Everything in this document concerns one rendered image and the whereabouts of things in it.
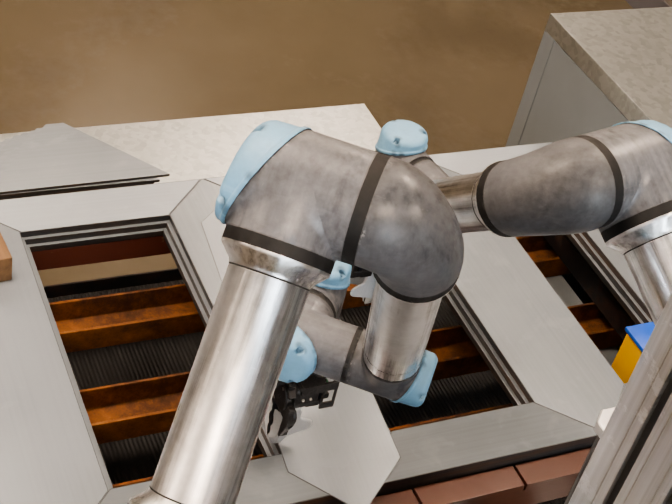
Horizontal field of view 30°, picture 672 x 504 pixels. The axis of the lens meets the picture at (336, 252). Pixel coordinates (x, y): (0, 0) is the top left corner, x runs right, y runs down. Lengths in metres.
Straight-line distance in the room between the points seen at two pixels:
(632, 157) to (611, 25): 1.24
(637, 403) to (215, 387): 0.47
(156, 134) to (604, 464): 1.79
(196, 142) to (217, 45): 1.78
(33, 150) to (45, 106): 1.50
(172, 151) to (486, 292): 0.73
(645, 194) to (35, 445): 0.92
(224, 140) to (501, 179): 1.18
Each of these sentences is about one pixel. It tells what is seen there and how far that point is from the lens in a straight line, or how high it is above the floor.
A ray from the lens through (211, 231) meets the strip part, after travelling 2.22.
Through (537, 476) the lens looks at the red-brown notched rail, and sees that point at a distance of 2.01.
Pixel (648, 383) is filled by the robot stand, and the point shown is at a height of 1.70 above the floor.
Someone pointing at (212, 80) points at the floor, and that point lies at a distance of 4.17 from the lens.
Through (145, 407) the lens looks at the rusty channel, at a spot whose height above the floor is 0.68.
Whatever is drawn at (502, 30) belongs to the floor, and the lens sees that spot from 4.85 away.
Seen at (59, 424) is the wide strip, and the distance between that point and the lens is 1.88.
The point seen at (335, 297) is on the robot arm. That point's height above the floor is 1.18.
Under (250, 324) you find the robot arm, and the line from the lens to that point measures 1.22.
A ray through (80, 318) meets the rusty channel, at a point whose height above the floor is 0.68.
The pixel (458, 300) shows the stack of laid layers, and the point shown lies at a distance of 2.23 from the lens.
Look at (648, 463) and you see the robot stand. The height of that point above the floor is 1.65.
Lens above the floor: 2.27
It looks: 40 degrees down
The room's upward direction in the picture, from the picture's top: 14 degrees clockwise
